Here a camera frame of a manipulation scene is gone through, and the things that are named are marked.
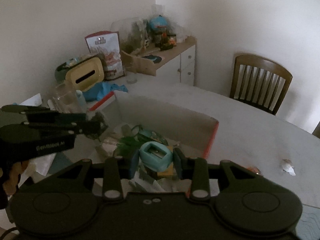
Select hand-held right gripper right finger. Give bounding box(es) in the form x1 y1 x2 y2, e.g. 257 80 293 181
173 148 263 201

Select person's left hand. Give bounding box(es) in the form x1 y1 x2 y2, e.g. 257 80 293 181
2 159 30 197

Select green plastic plant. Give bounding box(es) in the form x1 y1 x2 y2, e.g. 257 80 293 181
113 135 140 157

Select small glass dish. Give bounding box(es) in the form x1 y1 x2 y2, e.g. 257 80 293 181
126 71 138 84

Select clear drinking glass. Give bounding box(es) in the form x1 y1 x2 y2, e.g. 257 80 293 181
52 81 83 114

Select blue globe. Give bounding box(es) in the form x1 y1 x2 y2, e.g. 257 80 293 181
147 15 168 33

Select white sideboard wooden top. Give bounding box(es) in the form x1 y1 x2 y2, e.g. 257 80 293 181
121 36 197 87

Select yellow block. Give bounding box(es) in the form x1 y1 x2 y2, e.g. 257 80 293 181
157 164 177 180

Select correction tape dispenser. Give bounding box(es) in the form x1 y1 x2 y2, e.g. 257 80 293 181
131 124 167 144

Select dark green round container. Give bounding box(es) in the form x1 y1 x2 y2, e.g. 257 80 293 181
54 59 83 83

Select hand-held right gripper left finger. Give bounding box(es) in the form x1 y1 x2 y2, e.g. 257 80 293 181
51 149 140 201

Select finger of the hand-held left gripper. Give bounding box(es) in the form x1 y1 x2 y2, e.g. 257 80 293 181
1 105 88 125
0 120 103 143

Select dark item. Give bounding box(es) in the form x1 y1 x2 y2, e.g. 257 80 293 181
84 112 108 142

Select white cardboard box red edges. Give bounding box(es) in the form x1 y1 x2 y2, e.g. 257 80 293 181
54 92 220 188

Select teal pencil sharpener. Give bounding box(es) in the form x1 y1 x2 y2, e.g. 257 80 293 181
139 141 174 172

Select wooden slatted chair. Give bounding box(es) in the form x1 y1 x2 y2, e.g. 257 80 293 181
229 53 293 116

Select blue cloth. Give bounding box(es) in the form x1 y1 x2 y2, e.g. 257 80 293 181
82 81 129 102

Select printed red paper bag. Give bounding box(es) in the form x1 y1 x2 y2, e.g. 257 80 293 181
84 31 125 81

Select open brown cardboard box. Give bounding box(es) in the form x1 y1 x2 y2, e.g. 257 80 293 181
121 47 165 77

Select yellow tissue box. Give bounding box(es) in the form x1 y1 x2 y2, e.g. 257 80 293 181
65 57 105 91

